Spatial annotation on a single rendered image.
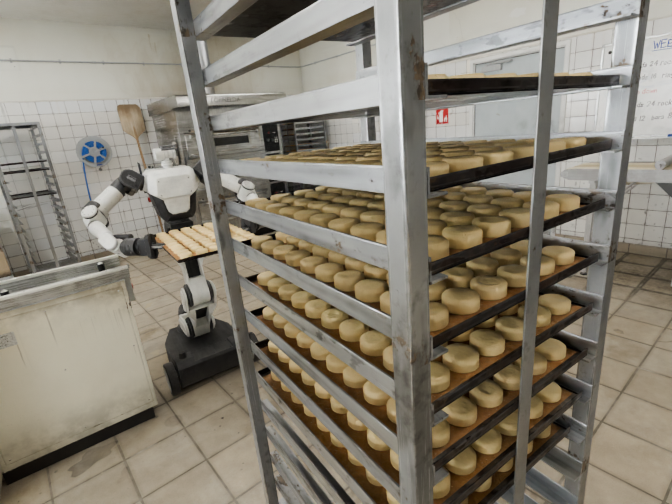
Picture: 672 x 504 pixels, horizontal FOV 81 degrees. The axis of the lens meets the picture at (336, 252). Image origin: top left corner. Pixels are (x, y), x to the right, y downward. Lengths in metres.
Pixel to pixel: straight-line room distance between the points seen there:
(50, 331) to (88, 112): 4.42
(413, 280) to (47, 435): 2.27
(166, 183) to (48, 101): 4.01
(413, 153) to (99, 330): 2.07
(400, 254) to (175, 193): 2.12
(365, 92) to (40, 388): 2.17
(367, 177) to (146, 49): 6.29
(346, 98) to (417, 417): 0.37
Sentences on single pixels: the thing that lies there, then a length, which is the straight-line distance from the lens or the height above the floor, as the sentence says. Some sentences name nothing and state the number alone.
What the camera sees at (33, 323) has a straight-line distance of 2.26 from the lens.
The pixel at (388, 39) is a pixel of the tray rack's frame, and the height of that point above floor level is 1.54.
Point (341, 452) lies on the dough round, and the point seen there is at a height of 0.86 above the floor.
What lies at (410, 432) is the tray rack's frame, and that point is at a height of 1.13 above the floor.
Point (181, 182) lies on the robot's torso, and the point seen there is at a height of 1.25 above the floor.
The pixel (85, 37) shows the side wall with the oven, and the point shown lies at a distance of 6.51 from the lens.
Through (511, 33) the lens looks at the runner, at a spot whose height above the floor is 1.60.
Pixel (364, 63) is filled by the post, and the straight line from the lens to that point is 1.13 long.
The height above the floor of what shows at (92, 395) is 0.30.
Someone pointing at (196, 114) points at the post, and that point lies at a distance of 0.91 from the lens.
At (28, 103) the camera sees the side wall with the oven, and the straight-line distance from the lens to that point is 6.29.
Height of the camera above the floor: 1.47
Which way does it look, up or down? 18 degrees down
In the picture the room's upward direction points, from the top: 5 degrees counter-clockwise
